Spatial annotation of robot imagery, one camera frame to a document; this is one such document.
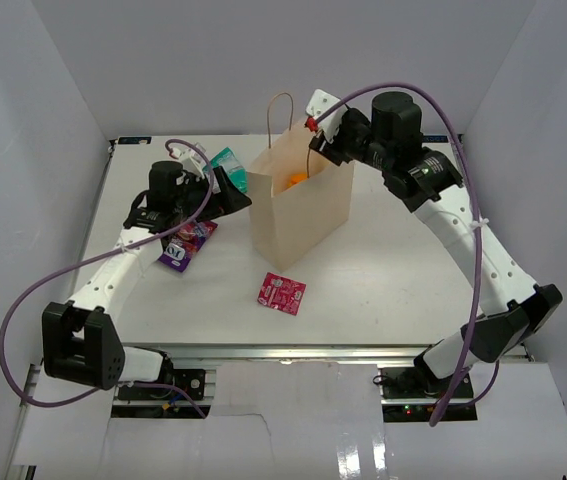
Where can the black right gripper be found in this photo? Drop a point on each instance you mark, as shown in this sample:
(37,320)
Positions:
(329,150)

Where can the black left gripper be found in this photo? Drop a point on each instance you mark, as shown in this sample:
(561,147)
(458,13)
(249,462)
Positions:
(229,199)

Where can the orange gummy snack bag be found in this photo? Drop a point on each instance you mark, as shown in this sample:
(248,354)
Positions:
(296,179)

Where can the purple Fox's candy bag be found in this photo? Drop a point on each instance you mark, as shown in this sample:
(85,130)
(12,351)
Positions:
(183,246)

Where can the red snack packet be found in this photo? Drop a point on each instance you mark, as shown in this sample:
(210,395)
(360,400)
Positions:
(281,294)

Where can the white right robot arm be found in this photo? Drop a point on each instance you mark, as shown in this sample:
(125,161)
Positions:
(431,187)

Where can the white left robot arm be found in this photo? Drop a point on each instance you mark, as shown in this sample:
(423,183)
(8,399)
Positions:
(80,340)

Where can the beige paper bag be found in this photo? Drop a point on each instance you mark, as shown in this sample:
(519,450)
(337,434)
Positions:
(287,223)

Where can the teal snack packet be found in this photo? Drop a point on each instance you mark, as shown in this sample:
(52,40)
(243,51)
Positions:
(232,167)

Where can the right XDOF label sticker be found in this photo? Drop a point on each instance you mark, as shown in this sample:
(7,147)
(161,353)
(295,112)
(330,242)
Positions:
(435,139)

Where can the xdof label sticker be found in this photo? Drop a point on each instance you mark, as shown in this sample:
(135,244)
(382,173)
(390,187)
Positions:
(134,140)
(435,139)

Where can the left XDOF label sticker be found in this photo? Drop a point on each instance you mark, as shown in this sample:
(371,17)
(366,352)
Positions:
(134,140)

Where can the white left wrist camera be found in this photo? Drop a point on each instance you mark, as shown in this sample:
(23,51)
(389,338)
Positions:
(188,157)

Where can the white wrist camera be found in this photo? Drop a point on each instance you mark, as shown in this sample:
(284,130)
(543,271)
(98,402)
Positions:
(188,157)
(324,114)

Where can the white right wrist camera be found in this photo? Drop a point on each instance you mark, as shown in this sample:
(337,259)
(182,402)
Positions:
(324,114)

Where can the aluminium front frame rail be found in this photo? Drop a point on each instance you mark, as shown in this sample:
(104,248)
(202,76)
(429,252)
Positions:
(287,352)

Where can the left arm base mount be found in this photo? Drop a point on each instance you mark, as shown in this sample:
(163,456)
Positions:
(180,396)

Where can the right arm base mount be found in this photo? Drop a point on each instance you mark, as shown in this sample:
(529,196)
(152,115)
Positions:
(407,398)

